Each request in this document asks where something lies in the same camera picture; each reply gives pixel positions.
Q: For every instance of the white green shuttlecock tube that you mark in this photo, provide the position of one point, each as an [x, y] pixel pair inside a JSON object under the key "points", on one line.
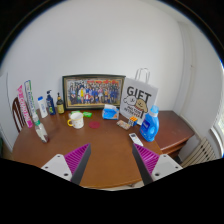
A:
{"points": [[30, 98]]}

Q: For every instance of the pink shuttlecock tube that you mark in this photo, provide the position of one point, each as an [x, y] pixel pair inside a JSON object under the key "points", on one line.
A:
{"points": [[25, 108]]}

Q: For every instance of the framed group photo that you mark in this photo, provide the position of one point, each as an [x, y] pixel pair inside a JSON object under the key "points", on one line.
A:
{"points": [[93, 91]]}

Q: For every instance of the dark yellow-labelled pump bottle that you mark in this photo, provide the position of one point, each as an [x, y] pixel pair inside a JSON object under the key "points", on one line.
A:
{"points": [[60, 107]]}

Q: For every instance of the white printed paper gift bag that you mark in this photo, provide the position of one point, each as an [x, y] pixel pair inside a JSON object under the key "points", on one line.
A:
{"points": [[138, 96]]}

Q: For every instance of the colourful puzzle cube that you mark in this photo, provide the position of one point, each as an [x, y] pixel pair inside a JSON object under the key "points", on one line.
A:
{"points": [[133, 121]]}

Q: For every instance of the white remote control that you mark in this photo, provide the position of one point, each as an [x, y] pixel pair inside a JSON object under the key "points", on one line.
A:
{"points": [[136, 139]]}

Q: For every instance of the small patterned snack packet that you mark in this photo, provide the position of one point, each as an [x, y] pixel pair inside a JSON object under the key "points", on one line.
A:
{"points": [[123, 124]]}

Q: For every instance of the brown wooden side cabinet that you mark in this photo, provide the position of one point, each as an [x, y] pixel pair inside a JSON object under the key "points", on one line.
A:
{"points": [[173, 130]]}

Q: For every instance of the white blue-capped lotion bottle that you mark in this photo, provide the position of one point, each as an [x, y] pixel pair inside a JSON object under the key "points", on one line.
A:
{"points": [[42, 108]]}

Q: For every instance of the dark blue pump bottle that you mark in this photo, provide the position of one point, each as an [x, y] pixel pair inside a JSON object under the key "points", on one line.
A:
{"points": [[50, 106]]}

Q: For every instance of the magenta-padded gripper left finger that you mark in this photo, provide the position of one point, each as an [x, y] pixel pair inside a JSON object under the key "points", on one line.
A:
{"points": [[56, 165]]}

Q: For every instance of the white flat panel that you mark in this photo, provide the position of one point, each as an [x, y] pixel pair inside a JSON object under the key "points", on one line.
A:
{"points": [[6, 110]]}

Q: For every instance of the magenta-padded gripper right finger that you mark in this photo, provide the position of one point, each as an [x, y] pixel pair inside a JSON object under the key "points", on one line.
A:
{"points": [[166, 165]]}

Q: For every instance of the flat round red coaster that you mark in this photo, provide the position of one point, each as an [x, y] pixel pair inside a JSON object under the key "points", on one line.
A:
{"points": [[94, 125]]}

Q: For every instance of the brown wooden chair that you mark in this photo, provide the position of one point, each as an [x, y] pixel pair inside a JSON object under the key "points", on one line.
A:
{"points": [[16, 115]]}

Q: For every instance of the clear green-labelled drink bottle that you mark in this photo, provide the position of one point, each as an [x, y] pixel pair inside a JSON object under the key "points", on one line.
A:
{"points": [[41, 131]]}

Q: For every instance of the blue tissue pack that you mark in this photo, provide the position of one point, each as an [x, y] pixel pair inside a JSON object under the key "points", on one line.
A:
{"points": [[110, 112]]}

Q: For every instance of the white radiator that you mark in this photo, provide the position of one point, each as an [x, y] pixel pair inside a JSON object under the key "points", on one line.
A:
{"points": [[199, 153]]}

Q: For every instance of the blue detergent bottle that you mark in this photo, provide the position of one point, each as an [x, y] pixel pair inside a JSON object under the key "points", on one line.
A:
{"points": [[149, 128]]}

